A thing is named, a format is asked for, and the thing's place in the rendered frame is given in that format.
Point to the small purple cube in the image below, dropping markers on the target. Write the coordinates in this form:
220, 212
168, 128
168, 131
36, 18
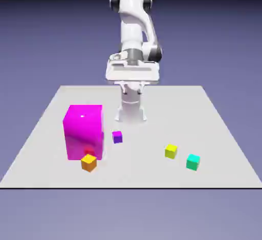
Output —
117, 137

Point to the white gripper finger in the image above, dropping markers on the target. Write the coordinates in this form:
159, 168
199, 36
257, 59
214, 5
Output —
124, 88
140, 88

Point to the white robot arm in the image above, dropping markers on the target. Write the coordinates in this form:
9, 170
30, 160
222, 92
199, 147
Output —
131, 19

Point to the large magenta box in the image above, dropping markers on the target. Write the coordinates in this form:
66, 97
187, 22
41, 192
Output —
84, 133

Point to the small yellow cube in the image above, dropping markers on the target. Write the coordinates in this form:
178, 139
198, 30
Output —
171, 151

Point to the small orange cube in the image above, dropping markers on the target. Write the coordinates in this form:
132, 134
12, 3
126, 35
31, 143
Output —
88, 163

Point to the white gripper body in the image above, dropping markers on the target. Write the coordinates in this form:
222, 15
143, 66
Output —
132, 74

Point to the small teal cube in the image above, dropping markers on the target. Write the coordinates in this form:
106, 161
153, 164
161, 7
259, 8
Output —
192, 162

